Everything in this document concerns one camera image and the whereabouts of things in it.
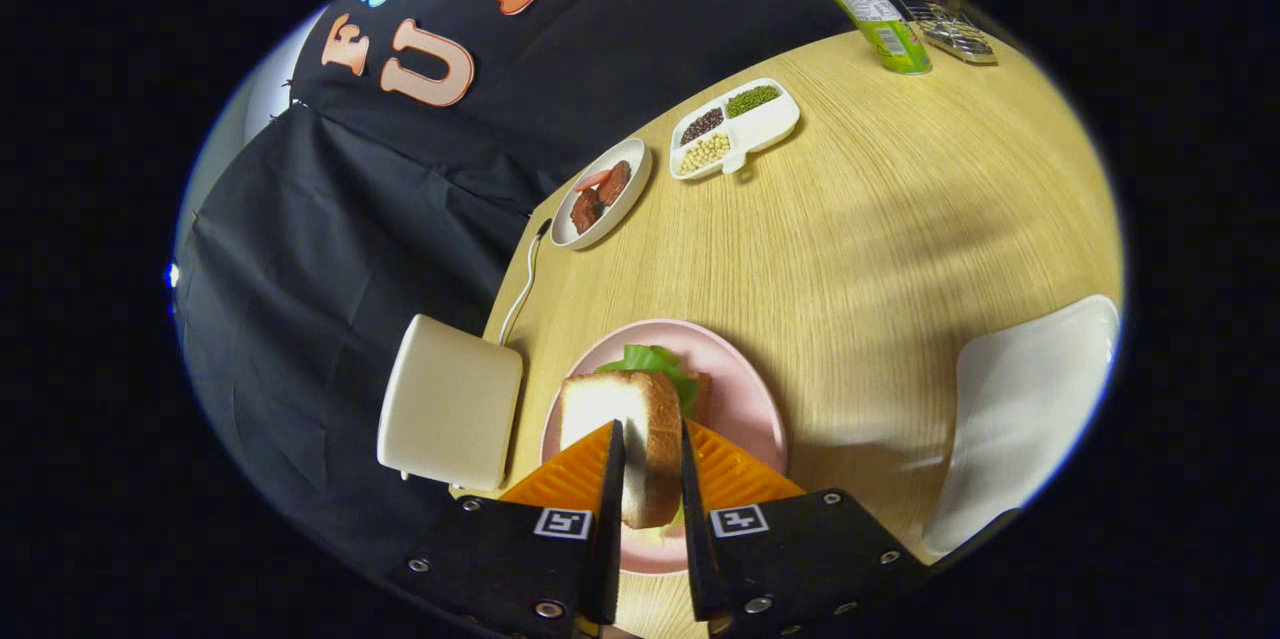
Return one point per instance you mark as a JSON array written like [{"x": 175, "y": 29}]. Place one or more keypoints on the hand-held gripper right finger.
[{"x": 800, "y": 549}]

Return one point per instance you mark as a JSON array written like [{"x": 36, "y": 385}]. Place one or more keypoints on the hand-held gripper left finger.
[{"x": 520, "y": 559}]

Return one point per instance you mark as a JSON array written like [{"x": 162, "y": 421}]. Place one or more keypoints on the toasted bread slice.
[{"x": 650, "y": 439}]

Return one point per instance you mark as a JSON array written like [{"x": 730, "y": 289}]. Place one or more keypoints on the green lettuce leaf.
[{"x": 650, "y": 359}]

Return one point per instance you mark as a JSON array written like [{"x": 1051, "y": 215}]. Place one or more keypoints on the pink plate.
[{"x": 740, "y": 389}]

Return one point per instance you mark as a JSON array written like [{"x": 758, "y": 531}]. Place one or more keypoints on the white toaster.
[{"x": 450, "y": 399}]

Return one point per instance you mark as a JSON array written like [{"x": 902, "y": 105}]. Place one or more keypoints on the small white plate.
[{"x": 1020, "y": 399}]

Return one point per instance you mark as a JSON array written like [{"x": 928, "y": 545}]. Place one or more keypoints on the brown meat piece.
[
  {"x": 614, "y": 183},
  {"x": 586, "y": 211}
]

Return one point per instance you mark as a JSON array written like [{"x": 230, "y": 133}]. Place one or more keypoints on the round white meat plate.
[{"x": 632, "y": 207}]

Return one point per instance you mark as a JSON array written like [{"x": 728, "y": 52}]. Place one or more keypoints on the black backdrop cloth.
[{"x": 350, "y": 219}]

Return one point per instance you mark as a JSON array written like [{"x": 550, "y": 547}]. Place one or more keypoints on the red sausage slice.
[{"x": 592, "y": 180}]

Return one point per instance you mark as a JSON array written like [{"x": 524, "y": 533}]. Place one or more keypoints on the pile of yellow soybeans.
[{"x": 705, "y": 152}]

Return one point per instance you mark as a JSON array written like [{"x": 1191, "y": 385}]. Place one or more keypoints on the white divided dish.
[{"x": 765, "y": 124}]

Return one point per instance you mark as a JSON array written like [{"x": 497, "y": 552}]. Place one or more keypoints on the pile of black beans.
[{"x": 702, "y": 126}]

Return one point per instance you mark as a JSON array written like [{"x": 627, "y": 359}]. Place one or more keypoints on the pile of green beans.
[{"x": 752, "y": 100}]

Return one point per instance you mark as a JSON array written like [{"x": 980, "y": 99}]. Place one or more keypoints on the silver and green bottle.
[{"x": 880, "y": 19}]

